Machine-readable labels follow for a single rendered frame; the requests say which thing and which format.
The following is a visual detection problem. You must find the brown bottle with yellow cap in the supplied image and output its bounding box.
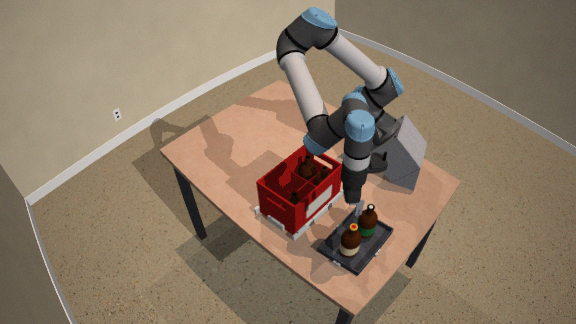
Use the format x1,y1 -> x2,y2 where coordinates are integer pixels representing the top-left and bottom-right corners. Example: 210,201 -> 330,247
339,223 -> 362,258

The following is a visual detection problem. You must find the red crate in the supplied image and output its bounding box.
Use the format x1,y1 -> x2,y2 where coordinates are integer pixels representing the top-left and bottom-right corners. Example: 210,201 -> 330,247
256,149 -> 341,235

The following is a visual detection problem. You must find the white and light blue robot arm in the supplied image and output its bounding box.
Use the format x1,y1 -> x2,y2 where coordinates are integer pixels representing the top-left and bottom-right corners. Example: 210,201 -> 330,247
276,7 -> 404,160

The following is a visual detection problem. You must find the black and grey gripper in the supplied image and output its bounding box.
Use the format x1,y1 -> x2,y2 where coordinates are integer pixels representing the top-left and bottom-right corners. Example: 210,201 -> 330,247
341,152 -> 388,216

